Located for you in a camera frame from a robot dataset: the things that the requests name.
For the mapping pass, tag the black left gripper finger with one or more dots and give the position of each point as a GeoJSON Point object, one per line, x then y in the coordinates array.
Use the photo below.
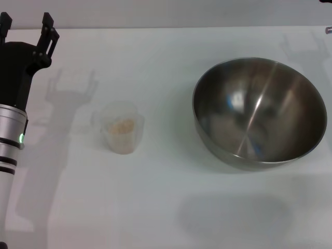
{"type": "Point", "coordinates": [5, 26]}
{"type": "Point", "coordinates": [48, 36]}

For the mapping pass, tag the uncooked white rice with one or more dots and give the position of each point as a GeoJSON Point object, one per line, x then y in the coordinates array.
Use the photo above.
{"type": "Point", "coordinates": [122, 129]}

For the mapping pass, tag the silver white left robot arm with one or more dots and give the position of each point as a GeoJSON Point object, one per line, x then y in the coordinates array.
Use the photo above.
{"type": "Point", "coordinates": [10, 124]}

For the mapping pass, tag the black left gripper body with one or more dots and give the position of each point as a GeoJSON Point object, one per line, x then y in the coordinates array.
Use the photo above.
{"type": "Point", "coordinates": [15, 72]}

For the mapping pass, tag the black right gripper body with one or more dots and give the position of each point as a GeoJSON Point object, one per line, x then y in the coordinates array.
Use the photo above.
{"type": "Point", "coordinates": [326, 1]}

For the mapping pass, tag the clear plastic measuring cup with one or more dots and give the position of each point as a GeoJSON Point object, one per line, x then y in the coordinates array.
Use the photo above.
{"type": "Point", "coordinates": [122, 122]}

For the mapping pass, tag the stainless steel mixing bowl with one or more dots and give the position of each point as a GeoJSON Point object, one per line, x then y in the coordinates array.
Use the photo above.
{"type": "Point", "coordinates": [259, 111]}

